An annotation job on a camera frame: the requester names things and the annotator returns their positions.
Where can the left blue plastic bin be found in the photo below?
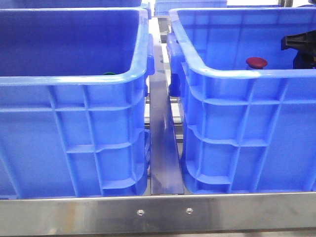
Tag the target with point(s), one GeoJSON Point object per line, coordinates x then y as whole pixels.
{"type": "Point", "coordinates": [67, 130]}

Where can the steel divider bar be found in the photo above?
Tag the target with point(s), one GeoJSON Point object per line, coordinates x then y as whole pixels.
{"type": "Point", "coordinates": [165, 170]}

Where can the rear right blue bin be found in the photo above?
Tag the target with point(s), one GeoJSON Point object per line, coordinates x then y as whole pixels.
{"type": "Point", "coordinates": [162, 7]}

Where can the green mushroom push button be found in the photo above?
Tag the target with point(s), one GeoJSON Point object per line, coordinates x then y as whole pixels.
{"type": "Point", "coordinates": [109, 73]}

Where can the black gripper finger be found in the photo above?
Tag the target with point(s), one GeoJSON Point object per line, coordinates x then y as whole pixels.
{"type": "Point", "coordinates": [304, 61]}
{"type": "Point", "coordinates": [302, 42]}

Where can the rear left blue bin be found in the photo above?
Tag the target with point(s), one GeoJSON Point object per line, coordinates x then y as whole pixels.
{"type": "Point", "coordinates": [20, 4]}

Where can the red mushroom push button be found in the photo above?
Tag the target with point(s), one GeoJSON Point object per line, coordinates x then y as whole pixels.
{"type": "Point", "coordinates": [256, 63]}

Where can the right blue plastic bin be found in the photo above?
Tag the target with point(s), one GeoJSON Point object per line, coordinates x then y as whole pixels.
{"type": "Point", "coordinates": [245, 131]}

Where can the blue plastic bin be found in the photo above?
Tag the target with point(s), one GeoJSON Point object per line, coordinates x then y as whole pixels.
{"type": "Point", "coordinates": [245, 131]}
{"type": "Point", "coordinates": [67, 130]}

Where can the steel front rail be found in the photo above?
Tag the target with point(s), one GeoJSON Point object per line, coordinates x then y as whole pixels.
{"type": "Point", "coordinates": [157, 214]}

